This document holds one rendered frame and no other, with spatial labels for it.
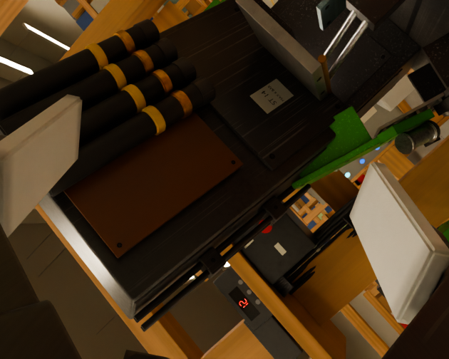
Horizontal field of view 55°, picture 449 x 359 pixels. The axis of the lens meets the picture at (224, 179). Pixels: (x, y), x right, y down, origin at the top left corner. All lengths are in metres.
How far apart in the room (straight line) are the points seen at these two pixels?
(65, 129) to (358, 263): 1.04
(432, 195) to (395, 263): 1.01
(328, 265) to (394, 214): 1.00
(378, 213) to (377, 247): 0.01
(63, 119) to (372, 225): 0.13
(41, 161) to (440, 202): 1.07
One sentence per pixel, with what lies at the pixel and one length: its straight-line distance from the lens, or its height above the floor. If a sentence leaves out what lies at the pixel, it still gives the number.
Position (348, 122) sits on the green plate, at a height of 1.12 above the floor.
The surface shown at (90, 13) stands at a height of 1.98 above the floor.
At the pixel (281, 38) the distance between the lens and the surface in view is 0.65.
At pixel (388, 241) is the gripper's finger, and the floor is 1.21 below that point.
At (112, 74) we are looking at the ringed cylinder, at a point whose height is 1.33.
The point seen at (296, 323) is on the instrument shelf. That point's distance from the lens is 1.09.
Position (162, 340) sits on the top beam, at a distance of 1.34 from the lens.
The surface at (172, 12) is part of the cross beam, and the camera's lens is 1.46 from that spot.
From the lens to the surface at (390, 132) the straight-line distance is 0.77.
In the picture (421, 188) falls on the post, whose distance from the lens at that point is 1.17.
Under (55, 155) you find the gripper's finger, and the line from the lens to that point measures 0.18.
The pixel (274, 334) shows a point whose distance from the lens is 1.16.
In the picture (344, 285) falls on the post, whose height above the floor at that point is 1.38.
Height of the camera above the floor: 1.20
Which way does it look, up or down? 11 degrees up
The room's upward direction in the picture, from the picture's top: 135 degrees counter-clockwise
